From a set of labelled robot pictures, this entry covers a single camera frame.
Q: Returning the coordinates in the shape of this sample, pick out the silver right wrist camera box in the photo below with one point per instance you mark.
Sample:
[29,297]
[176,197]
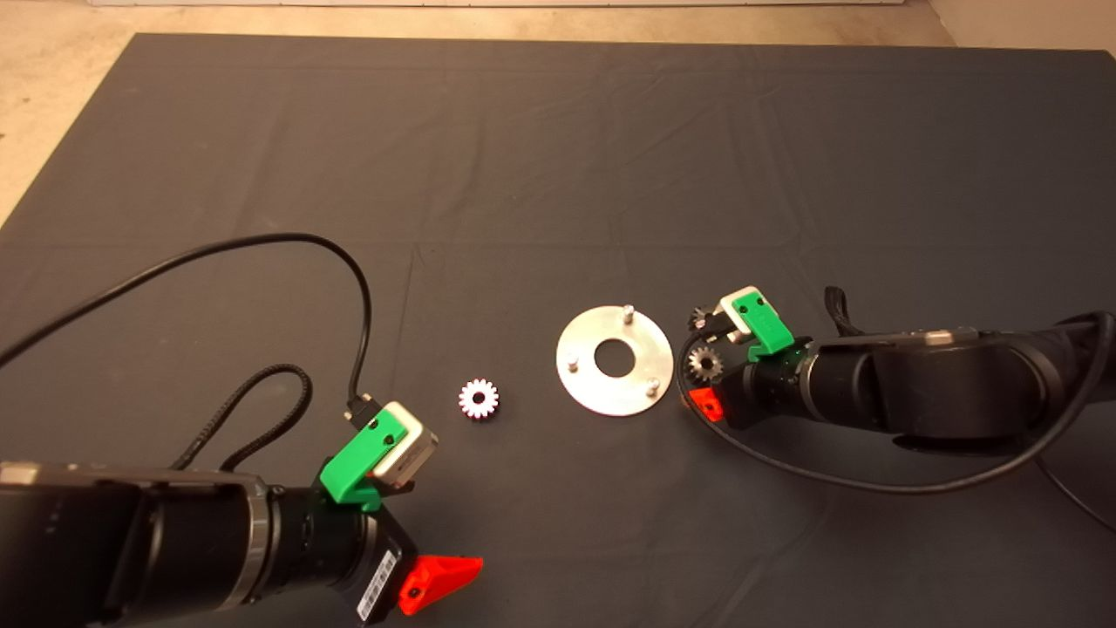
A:
[728,316]

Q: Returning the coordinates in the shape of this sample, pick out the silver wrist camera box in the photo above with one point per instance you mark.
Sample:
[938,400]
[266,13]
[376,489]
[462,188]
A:
[411,449]
[728,316]

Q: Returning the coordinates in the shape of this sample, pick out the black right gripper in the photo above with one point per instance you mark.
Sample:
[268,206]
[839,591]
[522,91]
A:
[772,392]

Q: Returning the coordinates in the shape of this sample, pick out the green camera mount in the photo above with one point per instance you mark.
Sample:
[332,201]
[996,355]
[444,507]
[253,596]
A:
[350,475]
[767,327]

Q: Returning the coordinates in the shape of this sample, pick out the green left camera mount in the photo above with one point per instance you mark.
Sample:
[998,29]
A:
[350,475]

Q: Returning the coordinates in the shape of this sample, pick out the steel planetary gear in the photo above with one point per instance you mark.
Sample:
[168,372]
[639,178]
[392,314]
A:
[479,386]
[697,316]
[696,356]

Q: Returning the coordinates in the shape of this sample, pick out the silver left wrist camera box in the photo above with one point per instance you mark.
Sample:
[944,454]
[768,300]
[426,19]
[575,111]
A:
[411,449]

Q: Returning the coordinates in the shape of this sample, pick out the dark grey table cloth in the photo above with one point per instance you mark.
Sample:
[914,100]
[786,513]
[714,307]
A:
[523,174]

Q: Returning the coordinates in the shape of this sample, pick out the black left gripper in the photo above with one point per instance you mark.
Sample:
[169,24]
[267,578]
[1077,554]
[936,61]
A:
[349,549]

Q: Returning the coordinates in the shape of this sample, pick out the round metal carrier plate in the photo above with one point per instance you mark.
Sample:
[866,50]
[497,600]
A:
[610,397]

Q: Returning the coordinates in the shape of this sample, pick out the green right camera mount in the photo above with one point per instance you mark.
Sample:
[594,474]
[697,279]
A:
[767,327]

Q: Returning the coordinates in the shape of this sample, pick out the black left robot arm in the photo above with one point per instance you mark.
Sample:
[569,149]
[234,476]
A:
[131,549]

